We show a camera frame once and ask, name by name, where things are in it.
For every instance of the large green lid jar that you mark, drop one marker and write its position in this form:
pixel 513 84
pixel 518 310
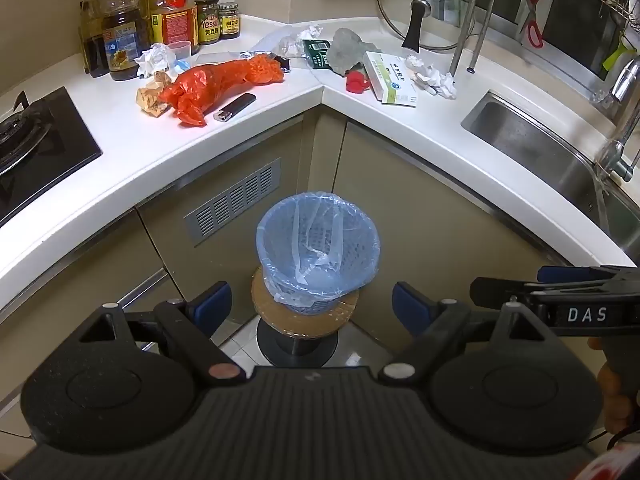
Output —
pixel 207 22

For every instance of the orange plastic bag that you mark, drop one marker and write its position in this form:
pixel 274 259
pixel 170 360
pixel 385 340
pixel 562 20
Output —
pixel 200 87

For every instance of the grey cabinet vent grille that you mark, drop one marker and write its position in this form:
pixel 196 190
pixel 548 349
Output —
pixel 232 202

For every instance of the beige cabinet door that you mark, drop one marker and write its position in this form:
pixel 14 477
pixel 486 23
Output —
pixel 425 210

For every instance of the round wooden stool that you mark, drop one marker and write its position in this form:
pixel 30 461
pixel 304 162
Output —
pixel 300 325

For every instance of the clear plastic cup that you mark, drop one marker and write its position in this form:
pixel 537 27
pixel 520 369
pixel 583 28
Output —
pixel 180 51

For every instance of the red bottle cap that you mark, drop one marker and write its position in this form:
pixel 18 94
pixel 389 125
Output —
pixel 357 82

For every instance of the chrome faucet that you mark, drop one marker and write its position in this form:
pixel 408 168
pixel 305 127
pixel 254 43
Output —
pixel 617 150

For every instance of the white tissue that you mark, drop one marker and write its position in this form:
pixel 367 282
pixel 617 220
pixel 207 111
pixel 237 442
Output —
pixel 435 80
pixel 152 60
pixel 310 31

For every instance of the black lighter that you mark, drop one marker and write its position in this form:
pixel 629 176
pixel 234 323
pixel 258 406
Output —
pixel 235 107

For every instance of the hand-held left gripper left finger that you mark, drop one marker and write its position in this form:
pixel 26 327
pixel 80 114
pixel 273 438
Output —
pixel 215 306

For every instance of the beige cabinet panel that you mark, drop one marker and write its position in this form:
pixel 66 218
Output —
pixel 165 270

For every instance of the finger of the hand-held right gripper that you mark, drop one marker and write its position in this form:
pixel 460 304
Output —
pixel 495 291
pixel 555 274

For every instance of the brown paper wrapper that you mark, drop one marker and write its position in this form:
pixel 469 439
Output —
pixel 150 97

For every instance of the blue lined waste basket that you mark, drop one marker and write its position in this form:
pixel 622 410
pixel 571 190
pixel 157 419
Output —
pixel 280 240

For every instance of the grey crumpled lump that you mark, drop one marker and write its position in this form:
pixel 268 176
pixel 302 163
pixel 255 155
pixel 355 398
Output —
pixel 350 50

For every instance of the person's right hand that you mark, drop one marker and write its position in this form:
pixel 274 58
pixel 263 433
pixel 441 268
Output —
pixel 612 405

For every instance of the dark green packet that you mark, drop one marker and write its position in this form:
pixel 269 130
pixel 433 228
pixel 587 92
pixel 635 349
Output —
pixel 317 54

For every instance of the blue label oil bottle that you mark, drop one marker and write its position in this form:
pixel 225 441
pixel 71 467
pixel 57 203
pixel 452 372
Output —
pixel 122 45

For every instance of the slim dark sauce bottle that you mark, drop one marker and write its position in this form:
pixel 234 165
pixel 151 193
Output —
pixel 94 50

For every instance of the clear plastic bag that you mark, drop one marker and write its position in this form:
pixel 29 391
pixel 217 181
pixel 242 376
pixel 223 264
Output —
pixel 285 42

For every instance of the green plastic utensil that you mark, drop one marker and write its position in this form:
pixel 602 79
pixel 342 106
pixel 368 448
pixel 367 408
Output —
pixel 617 57

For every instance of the metal lid stand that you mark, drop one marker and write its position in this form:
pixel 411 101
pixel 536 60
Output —
pixel 467 30

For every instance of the crumpled blue face mask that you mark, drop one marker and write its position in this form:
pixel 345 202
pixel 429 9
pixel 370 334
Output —
pixel 180 64

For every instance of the steel sink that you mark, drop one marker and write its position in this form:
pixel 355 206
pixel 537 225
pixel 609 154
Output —
pixel 525 130

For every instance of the silver foil wrapper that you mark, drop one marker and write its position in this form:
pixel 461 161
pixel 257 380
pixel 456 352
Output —
pixel 252 55

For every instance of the small checkered lid jar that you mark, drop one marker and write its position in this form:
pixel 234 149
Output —
pixel 229 22

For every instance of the white green medicine box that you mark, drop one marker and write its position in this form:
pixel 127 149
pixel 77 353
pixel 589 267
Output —
pixel 392 77

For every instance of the black gas stove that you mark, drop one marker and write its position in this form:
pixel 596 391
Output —
pixel 45 140

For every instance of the glass pot lid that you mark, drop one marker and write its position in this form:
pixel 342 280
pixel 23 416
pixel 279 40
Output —
pixel 417 25

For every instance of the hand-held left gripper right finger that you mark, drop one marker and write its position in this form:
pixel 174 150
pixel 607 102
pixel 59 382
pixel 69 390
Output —
pixel 406 306

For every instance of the small dark wrapper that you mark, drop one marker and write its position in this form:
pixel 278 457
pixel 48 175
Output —
pixel 283 63

